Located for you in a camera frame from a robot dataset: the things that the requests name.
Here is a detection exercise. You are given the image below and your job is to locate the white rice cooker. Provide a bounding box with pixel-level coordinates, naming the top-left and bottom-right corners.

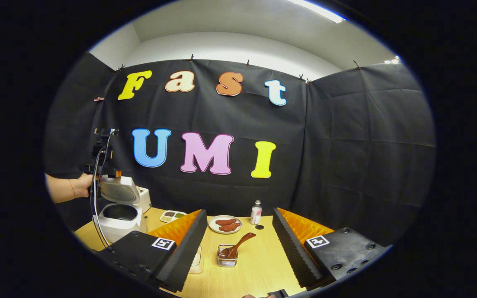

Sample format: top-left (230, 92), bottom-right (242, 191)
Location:
top-left (96, 175), bottom-right (148, 244)

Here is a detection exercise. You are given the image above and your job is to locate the clear container of rice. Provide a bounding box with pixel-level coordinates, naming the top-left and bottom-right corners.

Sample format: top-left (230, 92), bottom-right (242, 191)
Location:
top-left (188, 244), bottom-right (203, 274)

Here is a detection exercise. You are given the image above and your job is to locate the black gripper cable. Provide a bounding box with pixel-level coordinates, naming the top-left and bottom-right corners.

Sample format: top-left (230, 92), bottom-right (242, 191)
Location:
top-left (89, 132), bottom-right (115, 249)

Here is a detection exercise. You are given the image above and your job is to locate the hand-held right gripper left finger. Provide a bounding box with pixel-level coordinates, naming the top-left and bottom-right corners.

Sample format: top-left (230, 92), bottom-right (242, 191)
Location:
top-left (98, 209), bottom-right (208, 293)

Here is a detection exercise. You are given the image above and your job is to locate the metal wire chopstick holder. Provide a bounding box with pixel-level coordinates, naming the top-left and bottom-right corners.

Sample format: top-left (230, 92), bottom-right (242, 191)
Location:
top-left (217, 245), bottom-right (239, 267)

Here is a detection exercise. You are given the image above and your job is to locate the small clear bottle pink label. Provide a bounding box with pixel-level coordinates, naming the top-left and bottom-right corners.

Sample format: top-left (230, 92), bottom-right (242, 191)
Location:
top-left (250, 200), bottom-right (263, 225)

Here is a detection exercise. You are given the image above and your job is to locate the white divided grain dish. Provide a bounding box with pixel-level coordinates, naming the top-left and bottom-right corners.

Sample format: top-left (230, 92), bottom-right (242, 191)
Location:
top-left (159, 210), bottom-right (187, 224)

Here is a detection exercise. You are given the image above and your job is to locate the white round plate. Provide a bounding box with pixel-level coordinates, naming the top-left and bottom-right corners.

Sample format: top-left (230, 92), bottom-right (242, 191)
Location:
top-left (208, 215), bottom-right (243, 235)

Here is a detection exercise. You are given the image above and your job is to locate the white toaster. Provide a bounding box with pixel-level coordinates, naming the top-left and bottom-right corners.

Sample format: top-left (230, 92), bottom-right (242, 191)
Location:
top-left (138, 187), bottom-right (152, 214)

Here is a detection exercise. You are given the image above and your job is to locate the brown wooden spoon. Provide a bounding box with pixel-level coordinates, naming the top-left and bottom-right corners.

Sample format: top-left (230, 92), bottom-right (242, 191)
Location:
top-left (219, 232), bottom-right (257, 260)

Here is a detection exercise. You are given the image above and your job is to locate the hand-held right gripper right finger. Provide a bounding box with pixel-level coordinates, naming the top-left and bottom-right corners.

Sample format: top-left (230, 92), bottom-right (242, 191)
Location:
top-left (272, 207), bottom-right (388, 290)

